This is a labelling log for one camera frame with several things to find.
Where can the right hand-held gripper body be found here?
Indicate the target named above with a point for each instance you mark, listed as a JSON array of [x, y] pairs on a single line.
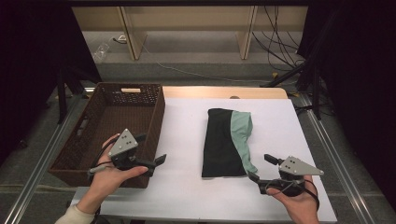
[[295, 166]]

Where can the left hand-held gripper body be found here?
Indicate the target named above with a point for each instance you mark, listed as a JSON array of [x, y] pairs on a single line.
[[123, 143]]

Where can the brown woven basket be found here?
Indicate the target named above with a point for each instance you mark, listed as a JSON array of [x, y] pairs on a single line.
[[124, 115]]

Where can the black and mint green garment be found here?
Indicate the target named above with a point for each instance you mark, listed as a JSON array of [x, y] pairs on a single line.
[[221, 140]]

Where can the person's right hand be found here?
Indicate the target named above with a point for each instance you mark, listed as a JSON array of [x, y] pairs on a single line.
[[300, 207]]

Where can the person's left hand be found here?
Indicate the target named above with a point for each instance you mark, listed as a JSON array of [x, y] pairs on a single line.
[[106, 183]]

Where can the white table mat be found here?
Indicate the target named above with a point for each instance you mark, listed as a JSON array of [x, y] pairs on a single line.
[[186, 140]]

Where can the black metal stand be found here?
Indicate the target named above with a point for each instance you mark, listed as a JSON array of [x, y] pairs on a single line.
[[317, 93], [61, 99]]

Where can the small yellow tag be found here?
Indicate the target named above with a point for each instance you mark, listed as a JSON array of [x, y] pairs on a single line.
[[274, 75]]

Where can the clear plastic bag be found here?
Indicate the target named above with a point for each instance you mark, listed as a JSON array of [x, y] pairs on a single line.
[[101, 52]]

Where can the white power adapter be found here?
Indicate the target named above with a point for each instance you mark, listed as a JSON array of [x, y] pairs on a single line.
[[121, 39]]

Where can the black curtain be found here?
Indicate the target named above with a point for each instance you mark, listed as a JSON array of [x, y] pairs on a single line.
[[364, 77], [31, 62]]

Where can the light wooden furniture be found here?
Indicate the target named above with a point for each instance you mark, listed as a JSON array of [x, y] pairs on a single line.
[[186, 18]]

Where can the aluminium rail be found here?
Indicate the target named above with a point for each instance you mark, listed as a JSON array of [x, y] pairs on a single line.
[[336, 155], [37, 168]]

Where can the black frame bar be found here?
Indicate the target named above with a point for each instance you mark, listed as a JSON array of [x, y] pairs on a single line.
[[186, 3]]

